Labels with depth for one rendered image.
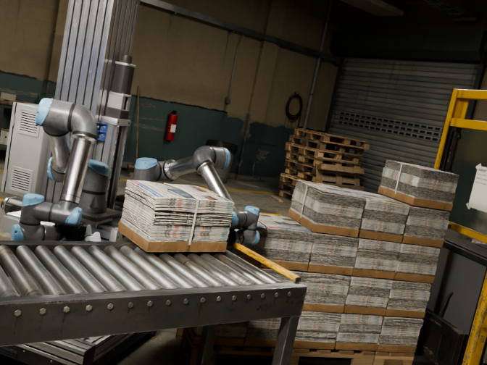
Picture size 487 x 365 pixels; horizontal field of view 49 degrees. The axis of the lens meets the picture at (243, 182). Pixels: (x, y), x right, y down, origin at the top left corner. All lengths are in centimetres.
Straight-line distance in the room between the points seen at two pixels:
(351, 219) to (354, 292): 45
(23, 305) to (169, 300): 44
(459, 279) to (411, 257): 66
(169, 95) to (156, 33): 111
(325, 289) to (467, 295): 114
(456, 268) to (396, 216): 89
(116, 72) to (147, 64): 689
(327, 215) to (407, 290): 75
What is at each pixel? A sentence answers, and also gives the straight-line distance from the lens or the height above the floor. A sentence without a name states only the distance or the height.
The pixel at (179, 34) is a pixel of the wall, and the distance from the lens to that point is 994.
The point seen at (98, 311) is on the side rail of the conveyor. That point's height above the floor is 76.
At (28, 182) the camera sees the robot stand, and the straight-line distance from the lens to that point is 290.
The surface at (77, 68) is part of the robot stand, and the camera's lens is 279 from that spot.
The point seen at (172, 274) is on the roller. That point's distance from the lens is 194.
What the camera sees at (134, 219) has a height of 89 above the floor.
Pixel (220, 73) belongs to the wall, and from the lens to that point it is 1041.
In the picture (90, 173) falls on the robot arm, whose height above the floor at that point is 100.
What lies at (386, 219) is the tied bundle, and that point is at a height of 96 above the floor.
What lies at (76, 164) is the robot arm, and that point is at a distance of 214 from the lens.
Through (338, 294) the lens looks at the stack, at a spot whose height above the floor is 49.
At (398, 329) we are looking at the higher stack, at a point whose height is 29.
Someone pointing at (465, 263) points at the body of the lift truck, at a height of 70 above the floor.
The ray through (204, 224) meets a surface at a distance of 219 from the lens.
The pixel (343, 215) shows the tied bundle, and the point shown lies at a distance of 303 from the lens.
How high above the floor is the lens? 141
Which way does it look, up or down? 8 degrees down
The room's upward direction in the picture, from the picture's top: 11 degrees clockwise
